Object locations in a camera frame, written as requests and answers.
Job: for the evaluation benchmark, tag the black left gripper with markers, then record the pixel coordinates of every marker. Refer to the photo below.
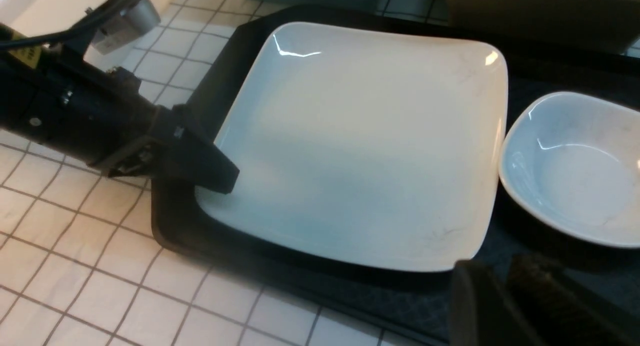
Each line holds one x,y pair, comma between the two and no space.
129,136

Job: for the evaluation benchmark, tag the white square rice plate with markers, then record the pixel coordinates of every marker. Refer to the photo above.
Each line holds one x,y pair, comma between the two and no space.
372,148

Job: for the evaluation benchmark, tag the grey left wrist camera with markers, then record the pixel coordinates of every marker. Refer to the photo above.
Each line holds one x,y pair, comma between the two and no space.
123,22

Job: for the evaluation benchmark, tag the brown plastic bin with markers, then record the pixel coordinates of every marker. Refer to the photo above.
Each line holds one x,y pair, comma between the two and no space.
610,26

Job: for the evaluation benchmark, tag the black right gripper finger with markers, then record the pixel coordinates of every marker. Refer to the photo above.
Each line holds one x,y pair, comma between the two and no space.
537,304

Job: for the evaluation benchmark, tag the small white bowl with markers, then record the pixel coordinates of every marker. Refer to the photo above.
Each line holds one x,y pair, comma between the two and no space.
572,162

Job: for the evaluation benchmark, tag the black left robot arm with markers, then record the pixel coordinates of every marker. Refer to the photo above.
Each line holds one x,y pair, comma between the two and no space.
54,98

